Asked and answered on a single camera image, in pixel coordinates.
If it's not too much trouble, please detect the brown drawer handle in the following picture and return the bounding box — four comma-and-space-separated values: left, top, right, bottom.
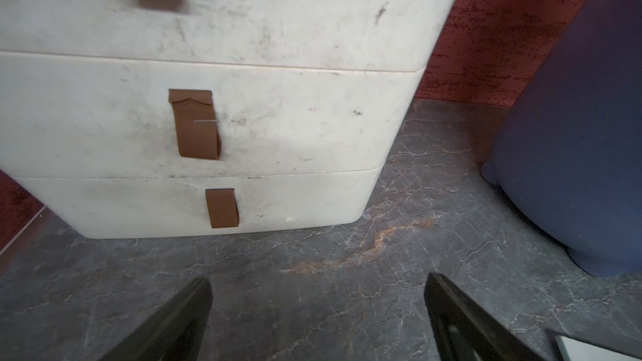
205, 188, 240, 229
168, 90, 222, 160

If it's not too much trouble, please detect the blue trash bin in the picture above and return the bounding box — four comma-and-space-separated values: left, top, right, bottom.
481, 0, 641, 277

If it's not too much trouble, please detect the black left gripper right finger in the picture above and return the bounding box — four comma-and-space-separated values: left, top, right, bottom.
424, 272, 541, 361

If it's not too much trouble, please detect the brown bottom drawer handle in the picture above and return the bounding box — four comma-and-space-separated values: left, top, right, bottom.
205, 188, 240, 229

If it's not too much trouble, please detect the brown middle drawer handle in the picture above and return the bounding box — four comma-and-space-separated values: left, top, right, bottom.
168, 90, 222, 160

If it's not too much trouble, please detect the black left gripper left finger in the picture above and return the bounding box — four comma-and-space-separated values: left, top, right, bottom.
101, 277, 213, 360

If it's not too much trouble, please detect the white three-drawer cabinet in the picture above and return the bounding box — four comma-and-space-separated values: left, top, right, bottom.
1, 0, 455, 239

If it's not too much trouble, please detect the children's book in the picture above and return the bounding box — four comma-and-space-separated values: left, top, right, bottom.
555, 335, 641, 361

